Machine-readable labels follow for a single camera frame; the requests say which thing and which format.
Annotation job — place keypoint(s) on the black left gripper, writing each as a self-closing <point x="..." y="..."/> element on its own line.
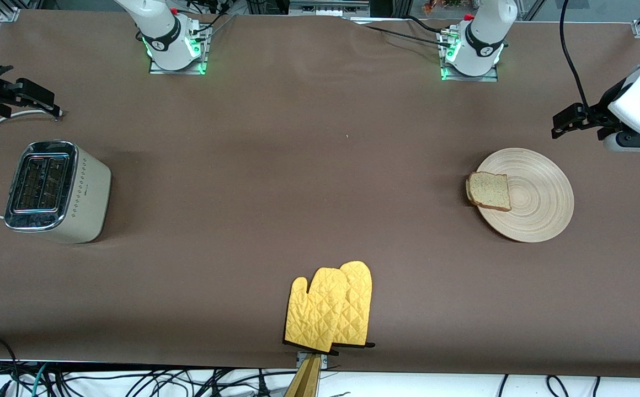
<point x="597" y="114"/>

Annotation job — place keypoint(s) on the round wooden plate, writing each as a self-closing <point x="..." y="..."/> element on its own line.
<point x="540" y="198"/>

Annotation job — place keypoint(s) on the slice of brown bread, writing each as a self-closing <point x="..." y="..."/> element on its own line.
<point x="490" y="191"/>

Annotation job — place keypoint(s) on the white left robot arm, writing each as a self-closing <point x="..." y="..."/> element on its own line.
<point x="480" y="38"/>

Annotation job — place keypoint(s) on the cream and chrome toaster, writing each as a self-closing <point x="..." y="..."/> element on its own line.
<point x="72" y="193"/>

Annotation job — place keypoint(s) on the brown table cover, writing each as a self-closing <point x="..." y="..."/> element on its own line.
<point x="408" y="110"/>

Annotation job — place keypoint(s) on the grey background device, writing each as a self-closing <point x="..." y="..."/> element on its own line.
<point x="328" y="6"/>

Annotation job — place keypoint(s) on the yellow quilted oven mitt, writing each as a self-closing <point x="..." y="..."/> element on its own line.
<point x="317" y="314"/>
<point x="360" y="303"/>

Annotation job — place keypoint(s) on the wooden beam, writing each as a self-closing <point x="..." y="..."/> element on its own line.
<point x="303" y="380"/>

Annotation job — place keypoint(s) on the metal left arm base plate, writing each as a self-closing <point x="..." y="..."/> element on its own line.
<point x="488" y="77"/>

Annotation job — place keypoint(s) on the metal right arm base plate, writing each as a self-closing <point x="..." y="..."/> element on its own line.
<point x="201" y="49"/>

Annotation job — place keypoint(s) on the small metal bracket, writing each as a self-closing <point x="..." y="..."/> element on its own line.
<point x="324" y="361"/>

